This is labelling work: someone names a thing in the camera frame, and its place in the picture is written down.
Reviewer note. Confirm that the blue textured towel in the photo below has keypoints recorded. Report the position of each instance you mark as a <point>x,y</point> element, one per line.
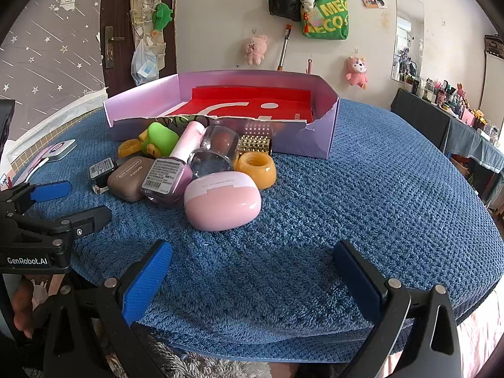
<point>354,204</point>

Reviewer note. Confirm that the desk with dark cloth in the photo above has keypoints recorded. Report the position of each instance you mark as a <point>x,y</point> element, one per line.
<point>429,126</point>

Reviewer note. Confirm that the clear plastic bag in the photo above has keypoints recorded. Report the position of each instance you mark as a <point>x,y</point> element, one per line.
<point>145,65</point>

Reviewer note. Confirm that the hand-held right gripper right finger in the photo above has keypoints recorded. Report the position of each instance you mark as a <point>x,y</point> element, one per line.
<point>358,279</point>

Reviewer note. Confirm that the person's left hand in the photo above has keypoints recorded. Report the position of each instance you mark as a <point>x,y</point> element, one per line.
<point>20,309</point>

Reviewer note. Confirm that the torn white paper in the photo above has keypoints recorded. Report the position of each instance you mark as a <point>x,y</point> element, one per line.
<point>69,0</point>

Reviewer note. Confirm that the pink oval case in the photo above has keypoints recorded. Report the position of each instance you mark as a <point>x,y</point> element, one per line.
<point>220,204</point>

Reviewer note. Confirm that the purple cardboard box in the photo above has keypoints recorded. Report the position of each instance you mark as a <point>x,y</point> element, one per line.
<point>323,138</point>

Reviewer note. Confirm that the beige hanging organizer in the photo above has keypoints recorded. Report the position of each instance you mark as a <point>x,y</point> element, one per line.
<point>139,12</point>

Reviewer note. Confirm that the brown door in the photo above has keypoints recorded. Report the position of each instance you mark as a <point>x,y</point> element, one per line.
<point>114,4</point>

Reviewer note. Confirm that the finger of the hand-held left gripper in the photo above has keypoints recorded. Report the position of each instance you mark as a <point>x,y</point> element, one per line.
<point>49,191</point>
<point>88,218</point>

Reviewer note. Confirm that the pink white hand mirror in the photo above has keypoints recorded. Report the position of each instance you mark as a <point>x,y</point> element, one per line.
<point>61,149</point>

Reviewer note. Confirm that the pink bear plush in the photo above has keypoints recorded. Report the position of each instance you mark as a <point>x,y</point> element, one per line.
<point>356,71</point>

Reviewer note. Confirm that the green tote bag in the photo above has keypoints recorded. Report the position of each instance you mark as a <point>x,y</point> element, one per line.
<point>330,19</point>

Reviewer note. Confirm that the green plush toy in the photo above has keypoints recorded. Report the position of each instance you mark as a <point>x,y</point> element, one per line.
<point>162,15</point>

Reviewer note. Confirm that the pink cloth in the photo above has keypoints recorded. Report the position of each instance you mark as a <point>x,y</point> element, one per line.
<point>480,334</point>

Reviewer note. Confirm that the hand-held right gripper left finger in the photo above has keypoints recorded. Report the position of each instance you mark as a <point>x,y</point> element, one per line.
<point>145,279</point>

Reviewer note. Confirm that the row of cosmetic bottles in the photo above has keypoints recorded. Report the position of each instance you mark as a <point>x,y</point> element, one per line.
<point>449,94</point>

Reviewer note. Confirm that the large pink nail polish bottle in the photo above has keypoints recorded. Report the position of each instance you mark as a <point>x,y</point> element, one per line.
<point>165,181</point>

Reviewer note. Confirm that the red tassel charm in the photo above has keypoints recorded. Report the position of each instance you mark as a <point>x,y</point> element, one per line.
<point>308,23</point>

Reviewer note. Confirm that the white fluffy rug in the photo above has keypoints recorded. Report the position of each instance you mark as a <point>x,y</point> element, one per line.
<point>220,368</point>

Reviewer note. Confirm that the clear plastic cup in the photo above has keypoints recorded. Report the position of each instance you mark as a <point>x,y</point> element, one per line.
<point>220,165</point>

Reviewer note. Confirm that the green figure toy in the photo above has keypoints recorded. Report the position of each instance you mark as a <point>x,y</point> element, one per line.
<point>159,134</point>

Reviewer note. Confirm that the small dark nail polish bottle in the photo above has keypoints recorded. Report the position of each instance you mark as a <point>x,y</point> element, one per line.
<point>100,169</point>

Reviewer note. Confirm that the wall mirror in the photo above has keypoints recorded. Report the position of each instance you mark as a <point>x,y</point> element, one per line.
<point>409,12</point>

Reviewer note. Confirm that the gold studded cylinder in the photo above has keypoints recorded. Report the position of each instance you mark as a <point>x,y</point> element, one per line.
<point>254,145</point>

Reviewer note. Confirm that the pink stick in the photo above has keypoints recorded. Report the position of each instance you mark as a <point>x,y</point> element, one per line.
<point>309,67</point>

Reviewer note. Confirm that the pink plush toy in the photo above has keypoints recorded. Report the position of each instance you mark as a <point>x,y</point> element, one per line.
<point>254,49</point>

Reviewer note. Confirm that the brown eyeshadow case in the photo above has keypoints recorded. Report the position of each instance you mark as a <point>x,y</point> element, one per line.
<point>126,181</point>

